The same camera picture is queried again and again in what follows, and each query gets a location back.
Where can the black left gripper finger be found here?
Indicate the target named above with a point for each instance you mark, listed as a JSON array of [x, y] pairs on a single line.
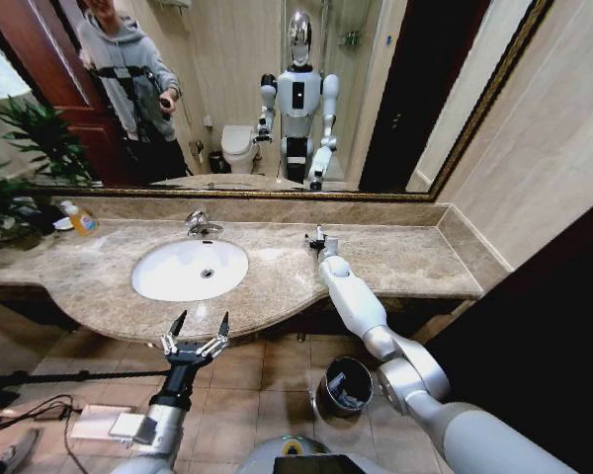
[[174, 338], [222, 332]]

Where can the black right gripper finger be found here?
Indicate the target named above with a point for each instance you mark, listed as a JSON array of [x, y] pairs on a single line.
[[320, 232], [309, 238]]

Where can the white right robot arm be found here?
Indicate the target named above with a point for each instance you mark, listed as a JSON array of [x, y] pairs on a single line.
[[356, 301]]

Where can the metal sink drain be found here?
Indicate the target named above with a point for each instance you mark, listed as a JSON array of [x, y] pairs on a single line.
[[207, 272]]

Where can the white oval sink basin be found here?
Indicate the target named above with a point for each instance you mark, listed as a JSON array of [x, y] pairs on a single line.
[[178, 271]]

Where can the round metal trash bin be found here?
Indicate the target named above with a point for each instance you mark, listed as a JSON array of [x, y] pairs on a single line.
[[326, 395]]

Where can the grey trash pieces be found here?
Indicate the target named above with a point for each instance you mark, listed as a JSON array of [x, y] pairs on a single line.
[[346, 392]]

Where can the flat white box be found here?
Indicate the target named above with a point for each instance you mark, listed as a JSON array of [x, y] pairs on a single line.
[[91, 422]]

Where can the black tripod leg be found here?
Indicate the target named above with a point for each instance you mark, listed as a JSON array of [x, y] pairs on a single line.
[[79, 377]]

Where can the chrome faucet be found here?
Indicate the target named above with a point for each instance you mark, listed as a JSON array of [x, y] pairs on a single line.
[[197, 224]]

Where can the white toilet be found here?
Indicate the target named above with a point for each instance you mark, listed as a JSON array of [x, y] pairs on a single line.
[[238, 145]]

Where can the white robot front shell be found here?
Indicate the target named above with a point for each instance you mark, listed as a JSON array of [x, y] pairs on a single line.
[[296, 456]]

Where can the orange soap bottle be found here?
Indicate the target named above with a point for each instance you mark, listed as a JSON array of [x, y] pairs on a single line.
[[83, 219]]

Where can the small white dish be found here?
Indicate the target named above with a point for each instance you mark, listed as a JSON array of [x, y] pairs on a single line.
[[61, 223]]

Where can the grey shoe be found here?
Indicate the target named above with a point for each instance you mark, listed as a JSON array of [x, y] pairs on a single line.
[[17, 451]]

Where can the green potted plant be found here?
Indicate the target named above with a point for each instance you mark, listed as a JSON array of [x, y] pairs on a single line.
[[0, 197]]

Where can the person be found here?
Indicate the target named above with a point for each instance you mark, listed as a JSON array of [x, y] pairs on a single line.
[[128, 64]]

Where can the gold framed wall mirror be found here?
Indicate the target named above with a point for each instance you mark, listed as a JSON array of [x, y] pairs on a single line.
[[227, 74]]

